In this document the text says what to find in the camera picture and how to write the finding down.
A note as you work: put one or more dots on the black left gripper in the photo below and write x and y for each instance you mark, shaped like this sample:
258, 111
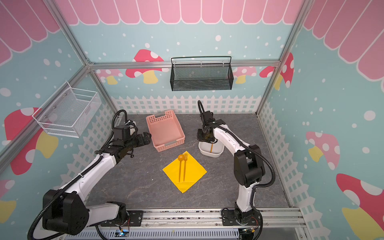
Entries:
141, 142

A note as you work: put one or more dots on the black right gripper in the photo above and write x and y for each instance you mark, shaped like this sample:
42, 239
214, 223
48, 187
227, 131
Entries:
205, 137

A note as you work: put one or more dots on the yellow plastic fork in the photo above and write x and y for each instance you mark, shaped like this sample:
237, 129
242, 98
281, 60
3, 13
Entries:
185, 166

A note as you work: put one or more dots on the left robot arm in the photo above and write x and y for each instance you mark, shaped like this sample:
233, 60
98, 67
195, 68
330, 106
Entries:
64, 210

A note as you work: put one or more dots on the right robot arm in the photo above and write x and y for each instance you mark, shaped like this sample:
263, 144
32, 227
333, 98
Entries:
251, 169

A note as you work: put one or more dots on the yellow paper napkin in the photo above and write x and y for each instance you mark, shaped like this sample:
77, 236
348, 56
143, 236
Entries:
195, 171

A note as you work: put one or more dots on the white plastic tray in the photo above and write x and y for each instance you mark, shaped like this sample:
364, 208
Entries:
218, 149

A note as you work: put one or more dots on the pink perforated basket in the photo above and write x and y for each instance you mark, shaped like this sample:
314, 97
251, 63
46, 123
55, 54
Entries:
166, 130

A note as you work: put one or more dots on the black wire wall basket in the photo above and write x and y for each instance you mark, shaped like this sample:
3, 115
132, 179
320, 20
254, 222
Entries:
208, 73

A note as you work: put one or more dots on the white wire wall basket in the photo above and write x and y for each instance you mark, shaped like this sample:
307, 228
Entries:
68, 111

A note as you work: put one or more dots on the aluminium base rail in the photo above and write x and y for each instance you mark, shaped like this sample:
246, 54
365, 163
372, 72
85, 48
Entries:
202, 224

